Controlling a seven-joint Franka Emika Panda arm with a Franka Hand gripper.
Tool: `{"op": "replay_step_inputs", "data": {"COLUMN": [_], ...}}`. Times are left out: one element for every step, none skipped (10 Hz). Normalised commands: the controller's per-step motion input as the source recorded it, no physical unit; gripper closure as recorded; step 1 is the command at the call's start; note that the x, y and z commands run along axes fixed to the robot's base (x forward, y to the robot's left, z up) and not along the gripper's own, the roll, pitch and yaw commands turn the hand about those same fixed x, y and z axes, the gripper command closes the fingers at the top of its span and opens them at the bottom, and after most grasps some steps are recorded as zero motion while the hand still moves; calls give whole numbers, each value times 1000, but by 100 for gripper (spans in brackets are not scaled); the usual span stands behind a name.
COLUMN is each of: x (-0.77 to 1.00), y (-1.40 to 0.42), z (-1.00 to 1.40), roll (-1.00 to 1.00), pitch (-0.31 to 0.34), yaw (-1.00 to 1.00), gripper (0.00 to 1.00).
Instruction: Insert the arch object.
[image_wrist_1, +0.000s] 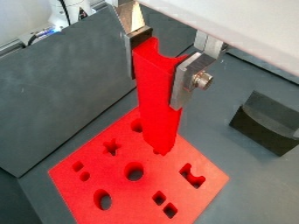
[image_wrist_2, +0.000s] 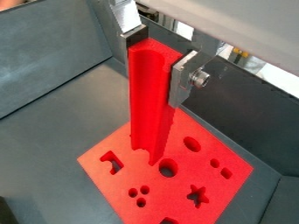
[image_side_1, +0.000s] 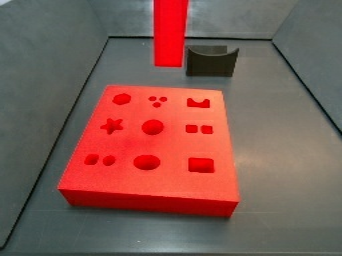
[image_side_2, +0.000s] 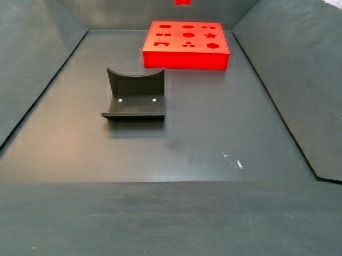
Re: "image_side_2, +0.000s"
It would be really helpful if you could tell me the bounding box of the black curved holder bracket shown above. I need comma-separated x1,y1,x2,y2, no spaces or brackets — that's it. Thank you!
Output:
102,69,166,120

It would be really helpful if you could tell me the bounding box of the red arch object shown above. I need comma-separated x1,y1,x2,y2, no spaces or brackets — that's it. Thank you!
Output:
174,0,193,5

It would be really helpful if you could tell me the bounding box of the red shape sorter block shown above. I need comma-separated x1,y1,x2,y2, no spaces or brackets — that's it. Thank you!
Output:
142,21,230,70

